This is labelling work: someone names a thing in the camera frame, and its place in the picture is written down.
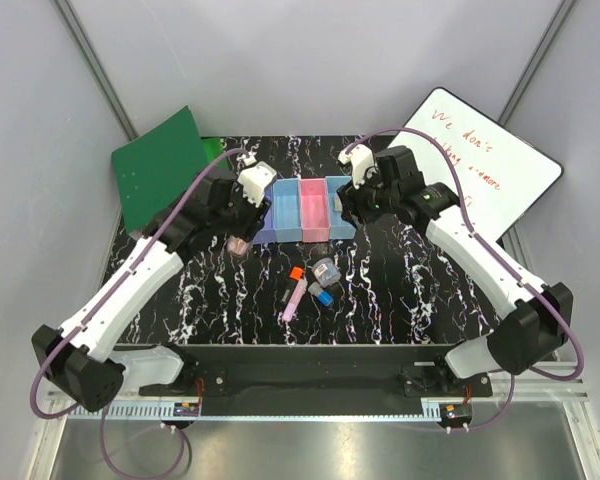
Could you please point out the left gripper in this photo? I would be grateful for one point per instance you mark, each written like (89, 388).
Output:
(255, 215)

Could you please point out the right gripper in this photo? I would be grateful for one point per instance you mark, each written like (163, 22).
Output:
(352, 198)

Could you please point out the pink capped marker bottle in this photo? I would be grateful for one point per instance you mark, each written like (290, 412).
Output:
(237, 247)

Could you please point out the grey glitter jar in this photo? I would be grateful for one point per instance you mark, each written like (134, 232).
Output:
(326, 272)

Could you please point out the silver binder clip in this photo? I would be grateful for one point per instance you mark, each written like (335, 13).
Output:
(337, 204)

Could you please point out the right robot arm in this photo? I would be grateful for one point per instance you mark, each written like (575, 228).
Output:
(533, 315)

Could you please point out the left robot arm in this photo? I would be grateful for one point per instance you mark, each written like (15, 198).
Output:
(79, 356)

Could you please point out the blue plastic bin right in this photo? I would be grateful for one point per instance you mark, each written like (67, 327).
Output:
(339, 228)

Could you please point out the purple plastic bin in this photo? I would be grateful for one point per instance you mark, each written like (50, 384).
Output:
(267, 233)

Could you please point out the pink plastic bin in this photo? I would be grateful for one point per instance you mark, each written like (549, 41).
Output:
(315, 217)

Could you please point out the light blue plastic bin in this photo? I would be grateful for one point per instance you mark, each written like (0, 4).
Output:
(286, 210)

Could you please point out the black marble mat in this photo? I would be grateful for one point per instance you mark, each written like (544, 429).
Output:
(386, 286)

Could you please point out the green folder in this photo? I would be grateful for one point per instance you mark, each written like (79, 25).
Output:
(154, 169)

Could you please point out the orange capped black highlighter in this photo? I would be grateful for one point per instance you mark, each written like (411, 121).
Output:
(295, 276)

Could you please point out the blue capped small bottle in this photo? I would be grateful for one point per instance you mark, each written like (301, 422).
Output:
(320, 294)

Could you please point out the pink highlighter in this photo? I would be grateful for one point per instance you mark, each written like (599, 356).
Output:
(295, 299)

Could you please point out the white whiteboard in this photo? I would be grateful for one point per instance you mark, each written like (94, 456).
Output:
(501, 175)

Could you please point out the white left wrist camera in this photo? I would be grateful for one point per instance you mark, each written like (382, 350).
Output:
(255, 180)

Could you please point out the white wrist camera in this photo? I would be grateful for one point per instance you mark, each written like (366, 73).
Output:
(360, 158)
(255, 180)

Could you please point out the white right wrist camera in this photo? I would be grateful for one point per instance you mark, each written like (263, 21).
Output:
(360, 158)

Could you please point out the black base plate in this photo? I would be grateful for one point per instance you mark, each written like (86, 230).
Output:
(327, 382)

